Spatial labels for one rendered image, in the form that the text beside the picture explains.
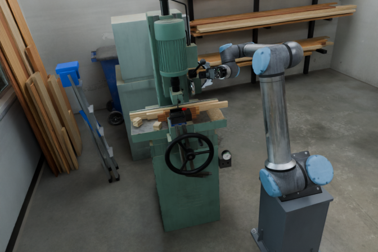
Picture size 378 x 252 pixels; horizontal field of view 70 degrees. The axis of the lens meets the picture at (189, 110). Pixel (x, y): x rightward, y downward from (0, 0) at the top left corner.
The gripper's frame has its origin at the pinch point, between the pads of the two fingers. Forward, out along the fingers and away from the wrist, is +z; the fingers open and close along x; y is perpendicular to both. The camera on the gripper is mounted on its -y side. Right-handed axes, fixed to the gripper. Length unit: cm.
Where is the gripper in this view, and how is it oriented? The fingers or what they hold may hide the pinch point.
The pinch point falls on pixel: (198, 75)
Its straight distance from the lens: 156.4
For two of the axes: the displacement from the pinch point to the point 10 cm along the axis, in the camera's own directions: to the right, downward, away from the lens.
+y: 7.5, -0.4, -6.6
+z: -6.5, 1.7, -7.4
